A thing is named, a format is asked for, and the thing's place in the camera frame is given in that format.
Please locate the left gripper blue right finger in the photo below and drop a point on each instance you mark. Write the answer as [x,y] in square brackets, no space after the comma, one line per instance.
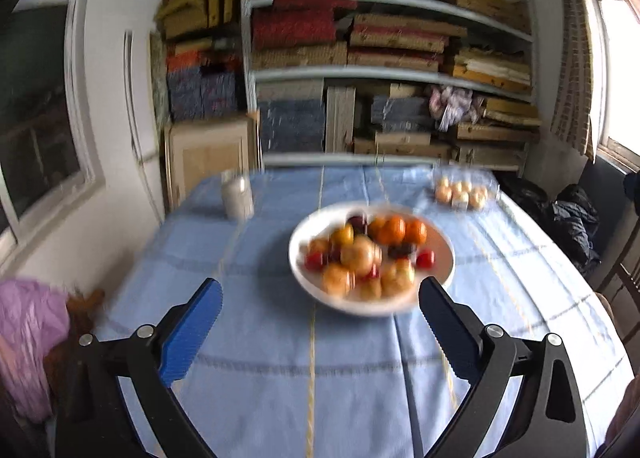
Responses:
[456,328]

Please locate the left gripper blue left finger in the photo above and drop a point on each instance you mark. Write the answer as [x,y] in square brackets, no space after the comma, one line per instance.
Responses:
[184,330]

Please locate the small yellow loquat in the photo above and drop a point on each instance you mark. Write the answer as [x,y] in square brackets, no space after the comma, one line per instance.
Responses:
[370,289]

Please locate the orange mandarin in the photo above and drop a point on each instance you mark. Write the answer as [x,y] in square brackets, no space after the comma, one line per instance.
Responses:
[416,232]
[392,231]

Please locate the yellow orange apricot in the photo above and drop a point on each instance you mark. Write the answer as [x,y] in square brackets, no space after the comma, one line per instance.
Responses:
[337,280]

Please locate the dark red plum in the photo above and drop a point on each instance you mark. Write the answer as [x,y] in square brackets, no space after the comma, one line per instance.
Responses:
[359,223]

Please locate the yellow orange tomato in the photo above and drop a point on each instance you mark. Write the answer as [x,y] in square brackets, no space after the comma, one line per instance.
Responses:
[342,236]

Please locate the speckled yellow apricot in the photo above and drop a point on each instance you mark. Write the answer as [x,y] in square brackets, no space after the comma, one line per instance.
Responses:
[319,245]

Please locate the operator hand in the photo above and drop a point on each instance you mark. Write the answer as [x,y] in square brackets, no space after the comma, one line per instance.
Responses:
[624,411]

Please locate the white ceramic plate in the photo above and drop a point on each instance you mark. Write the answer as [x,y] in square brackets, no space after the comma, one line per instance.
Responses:
[322,223]

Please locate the white drink can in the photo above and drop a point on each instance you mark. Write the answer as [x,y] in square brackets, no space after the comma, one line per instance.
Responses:
[237,195]

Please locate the purple cloth on chair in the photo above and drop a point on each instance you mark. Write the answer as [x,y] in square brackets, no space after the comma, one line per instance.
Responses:
[34,320]

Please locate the dark jacket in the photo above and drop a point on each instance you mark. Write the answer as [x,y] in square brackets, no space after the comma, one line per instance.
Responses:
[570,219]

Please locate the wooden chair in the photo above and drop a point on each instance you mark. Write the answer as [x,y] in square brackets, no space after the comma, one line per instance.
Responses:
[618,291]

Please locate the framed picture board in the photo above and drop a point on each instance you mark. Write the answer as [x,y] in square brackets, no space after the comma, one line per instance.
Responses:
[198,150]

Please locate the pink plastic bag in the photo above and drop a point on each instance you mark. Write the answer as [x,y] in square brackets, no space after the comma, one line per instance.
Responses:
[450,106]

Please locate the metal storage shelf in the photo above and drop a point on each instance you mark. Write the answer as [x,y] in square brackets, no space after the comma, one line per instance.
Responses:
[337,77]

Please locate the window frame left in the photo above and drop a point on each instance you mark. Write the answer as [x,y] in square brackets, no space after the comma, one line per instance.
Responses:
[49,161]

